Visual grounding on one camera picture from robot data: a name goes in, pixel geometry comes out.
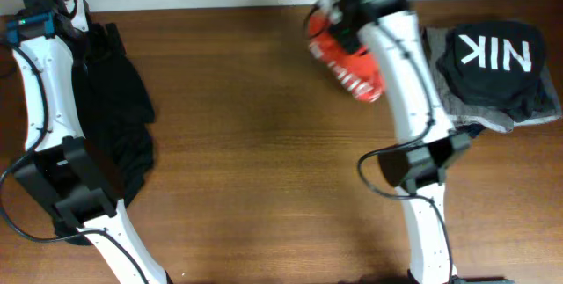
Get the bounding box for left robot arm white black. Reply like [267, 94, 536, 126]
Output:
[4, 0, 171, 283]

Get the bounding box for dark navy folded garment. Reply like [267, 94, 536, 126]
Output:
[457, 123, 486, 139]

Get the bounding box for red t-shirt white print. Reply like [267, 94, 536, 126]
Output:
[304, 11, 384, 103]

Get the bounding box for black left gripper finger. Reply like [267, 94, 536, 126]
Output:
[87, 23, 111, 60]
[106, 23, 127, 55]

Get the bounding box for black folded shirt white letters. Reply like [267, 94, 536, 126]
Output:
[436, 21, 546, 122]

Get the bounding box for black crumpled garment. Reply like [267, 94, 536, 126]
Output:
[72, 49, 156, 206]

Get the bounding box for grey folded garment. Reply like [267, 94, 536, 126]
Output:
[421, 27, 562, 134]

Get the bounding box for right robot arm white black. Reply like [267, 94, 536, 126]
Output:
[333, 0, 471, 283]

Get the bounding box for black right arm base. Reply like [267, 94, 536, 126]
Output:
[447, 275, 515, 284]

